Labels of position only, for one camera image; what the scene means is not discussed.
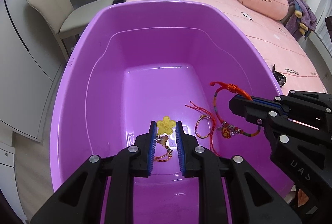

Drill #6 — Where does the black wrist watch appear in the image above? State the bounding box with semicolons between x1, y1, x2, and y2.
272;65;286;88

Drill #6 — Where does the purple plush clothing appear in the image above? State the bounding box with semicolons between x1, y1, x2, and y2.
281;0;317;41

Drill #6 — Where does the red string heart bracelet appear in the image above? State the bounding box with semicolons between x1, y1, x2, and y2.
209;81;261;139

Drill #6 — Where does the yellow flower clip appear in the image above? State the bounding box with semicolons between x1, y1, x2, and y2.
156;116;176;136

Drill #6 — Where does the red string colourful bracelet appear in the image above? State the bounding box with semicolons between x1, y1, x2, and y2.
184;100;221;157

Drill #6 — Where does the purple plastic basin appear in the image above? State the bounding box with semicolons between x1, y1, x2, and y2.
49;0;295;224

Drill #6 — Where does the pink panda bed sheet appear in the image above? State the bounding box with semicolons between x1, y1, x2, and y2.
128;0;331;93

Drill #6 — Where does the yellow braided double bracelet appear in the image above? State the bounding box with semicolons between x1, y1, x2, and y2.
153;135;174;163

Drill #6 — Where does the right hand orange glove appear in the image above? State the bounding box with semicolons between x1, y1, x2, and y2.
298;189;309;207

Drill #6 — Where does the beige chair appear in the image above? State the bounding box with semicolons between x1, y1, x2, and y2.
23;0;114;40

